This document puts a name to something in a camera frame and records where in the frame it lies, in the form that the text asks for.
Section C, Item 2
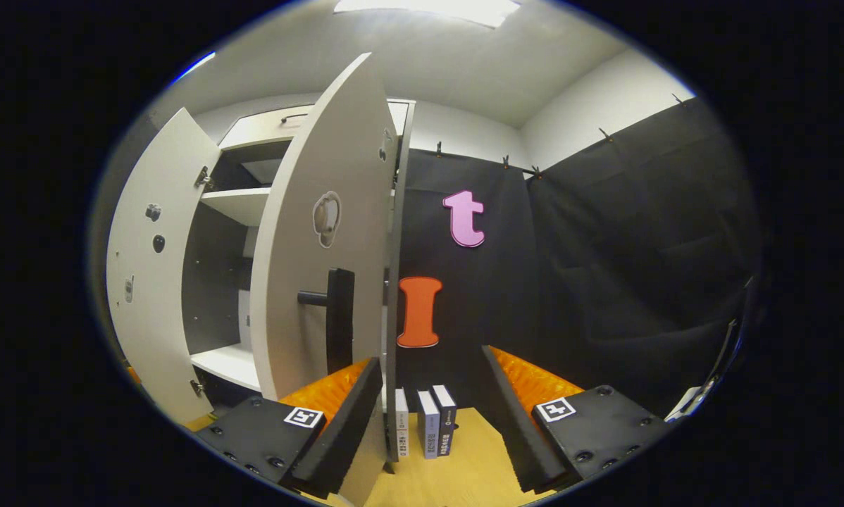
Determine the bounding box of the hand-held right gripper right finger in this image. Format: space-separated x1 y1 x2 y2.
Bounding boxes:
480 345 673 494

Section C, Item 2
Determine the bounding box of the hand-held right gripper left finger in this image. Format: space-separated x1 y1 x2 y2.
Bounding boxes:
195 356 384 499

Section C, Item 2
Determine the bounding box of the white cabinet door headphone sticker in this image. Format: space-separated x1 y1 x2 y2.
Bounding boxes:
249 53 399 507

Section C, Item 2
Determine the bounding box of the white cabinet door cat sticker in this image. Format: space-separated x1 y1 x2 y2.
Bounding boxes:
105 107 222 427

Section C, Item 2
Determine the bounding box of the white book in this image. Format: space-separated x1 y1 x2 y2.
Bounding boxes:
394 387 410 458

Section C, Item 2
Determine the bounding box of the dark book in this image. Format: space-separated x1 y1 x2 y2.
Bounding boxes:
433 384 458 457

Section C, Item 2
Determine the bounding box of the grey blue book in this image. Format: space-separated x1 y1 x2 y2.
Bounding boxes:
416 391 441 460

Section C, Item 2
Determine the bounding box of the white cabinet shelf board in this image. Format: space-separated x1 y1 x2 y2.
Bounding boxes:
191 343 262 392
200 187 273 227

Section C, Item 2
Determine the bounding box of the white and grey cabinet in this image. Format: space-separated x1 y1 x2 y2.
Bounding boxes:
181 99 417 465

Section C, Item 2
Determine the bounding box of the white cabinet flap door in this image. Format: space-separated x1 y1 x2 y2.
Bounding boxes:
218 101 410 150

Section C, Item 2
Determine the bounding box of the narrow ceiling light strip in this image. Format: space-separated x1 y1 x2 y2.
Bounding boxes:
170 51 217 85

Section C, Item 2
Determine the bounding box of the wide ceiling light panel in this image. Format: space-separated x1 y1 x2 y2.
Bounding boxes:
334 0 521 29

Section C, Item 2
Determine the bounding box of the black door handle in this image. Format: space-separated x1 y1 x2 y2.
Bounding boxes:
297 268 356 375

